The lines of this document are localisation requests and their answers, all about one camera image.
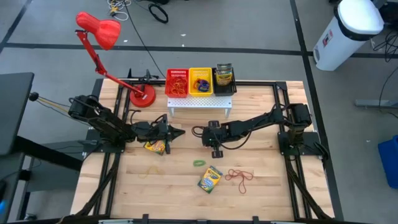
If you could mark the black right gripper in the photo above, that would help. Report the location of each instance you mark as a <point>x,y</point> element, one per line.
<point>214,133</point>

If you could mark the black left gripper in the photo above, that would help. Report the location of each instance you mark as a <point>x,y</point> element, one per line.
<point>158,130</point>

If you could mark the red rubber band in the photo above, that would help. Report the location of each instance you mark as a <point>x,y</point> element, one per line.
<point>183,89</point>
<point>177,91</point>
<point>231,175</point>
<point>241,186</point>

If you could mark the black plastic basket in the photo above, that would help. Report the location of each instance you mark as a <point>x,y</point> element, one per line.
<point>224,91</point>

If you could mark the yellow rubber band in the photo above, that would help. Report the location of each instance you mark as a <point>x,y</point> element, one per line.
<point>179,83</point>
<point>149,169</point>

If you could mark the orange rubber band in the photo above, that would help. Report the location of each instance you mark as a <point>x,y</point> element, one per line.
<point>174,82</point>

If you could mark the red plastic basket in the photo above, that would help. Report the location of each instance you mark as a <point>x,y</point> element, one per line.
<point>177,73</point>

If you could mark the yellow plastic basket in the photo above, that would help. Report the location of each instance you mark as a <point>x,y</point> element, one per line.
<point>200,72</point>

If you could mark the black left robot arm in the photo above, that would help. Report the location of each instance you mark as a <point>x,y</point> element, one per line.
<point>105,124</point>

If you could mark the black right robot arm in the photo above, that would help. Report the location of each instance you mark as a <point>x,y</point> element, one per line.
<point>264,119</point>

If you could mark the red desk lamp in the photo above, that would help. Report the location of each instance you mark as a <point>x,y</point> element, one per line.
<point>105,31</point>

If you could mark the black side desk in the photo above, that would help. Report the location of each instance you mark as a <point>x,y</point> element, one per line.
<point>14,109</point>

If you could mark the white perforated riser shelf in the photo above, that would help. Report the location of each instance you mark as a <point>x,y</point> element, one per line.
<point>202,102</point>

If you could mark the black control box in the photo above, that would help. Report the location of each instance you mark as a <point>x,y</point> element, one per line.
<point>97,88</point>

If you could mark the white trash bin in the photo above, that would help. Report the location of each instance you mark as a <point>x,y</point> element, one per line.
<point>348,37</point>

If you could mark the blue plastic bin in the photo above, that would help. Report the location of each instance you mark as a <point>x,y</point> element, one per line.
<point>389,161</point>

